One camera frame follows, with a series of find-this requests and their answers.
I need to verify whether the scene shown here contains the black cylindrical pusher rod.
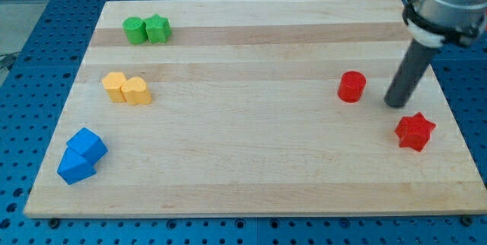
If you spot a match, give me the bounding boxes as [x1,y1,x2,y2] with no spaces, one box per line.
[384,40,438,108]

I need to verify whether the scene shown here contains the red star block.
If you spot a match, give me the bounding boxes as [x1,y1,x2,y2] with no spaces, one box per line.
[394,112,436,152]

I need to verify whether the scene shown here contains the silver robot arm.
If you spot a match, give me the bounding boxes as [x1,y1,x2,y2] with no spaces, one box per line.
[384,0,486,108]

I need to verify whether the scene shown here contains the green star block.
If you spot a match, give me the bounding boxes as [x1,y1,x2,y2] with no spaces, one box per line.
[144,14,171,43]

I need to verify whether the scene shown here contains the red cylinder block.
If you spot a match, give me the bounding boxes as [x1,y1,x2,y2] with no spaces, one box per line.
[337,71,367,103]

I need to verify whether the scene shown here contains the wooden board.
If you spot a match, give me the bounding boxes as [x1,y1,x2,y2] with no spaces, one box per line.
[24,0,486,218]

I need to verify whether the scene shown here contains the green cylinder block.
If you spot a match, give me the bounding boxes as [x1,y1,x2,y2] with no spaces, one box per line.
[123,17,148,45]

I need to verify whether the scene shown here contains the yellow heart block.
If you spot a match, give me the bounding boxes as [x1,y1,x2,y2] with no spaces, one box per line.
[121,76,152,105]

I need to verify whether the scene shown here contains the yellow pentagon block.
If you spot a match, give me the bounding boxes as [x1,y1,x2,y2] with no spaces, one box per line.
[101,72,127,103]

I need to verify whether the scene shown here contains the blue cube block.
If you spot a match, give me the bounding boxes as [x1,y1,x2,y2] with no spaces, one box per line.
[66,128,108,165]

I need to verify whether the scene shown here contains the blue triangle block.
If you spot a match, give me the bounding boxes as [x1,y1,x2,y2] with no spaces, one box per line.
[57,148,96,185]

